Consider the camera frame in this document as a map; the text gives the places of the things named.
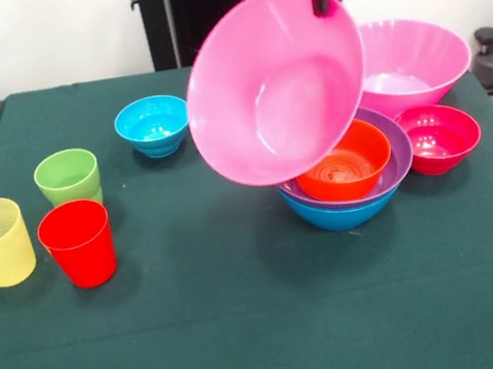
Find red cup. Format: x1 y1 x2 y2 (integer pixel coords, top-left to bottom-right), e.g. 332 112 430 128
32 194 120 295

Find green cup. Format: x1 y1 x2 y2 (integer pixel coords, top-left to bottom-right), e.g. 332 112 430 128
30 145 106 214

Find crimson bowl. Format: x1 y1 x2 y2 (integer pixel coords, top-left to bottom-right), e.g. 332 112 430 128
392 96 487 180

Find small blue bowl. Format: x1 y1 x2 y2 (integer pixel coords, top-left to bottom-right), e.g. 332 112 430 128
110 90 196 164

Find orange bowl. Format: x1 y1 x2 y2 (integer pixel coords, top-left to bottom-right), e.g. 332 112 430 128
288 113 400 209

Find large pink bowl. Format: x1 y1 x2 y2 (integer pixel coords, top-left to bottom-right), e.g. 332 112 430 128
345 5 481 126
168 0 385 199

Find dark green tablecloth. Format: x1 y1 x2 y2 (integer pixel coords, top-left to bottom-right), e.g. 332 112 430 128
0 13 493 369

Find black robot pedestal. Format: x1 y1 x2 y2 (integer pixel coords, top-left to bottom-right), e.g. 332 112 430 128
130 0 323 75

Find large blue bowl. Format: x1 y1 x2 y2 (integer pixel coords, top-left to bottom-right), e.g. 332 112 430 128
277 167 408 241

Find purple bowl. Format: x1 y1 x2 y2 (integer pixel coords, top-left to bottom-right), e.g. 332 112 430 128
266 99 422 221

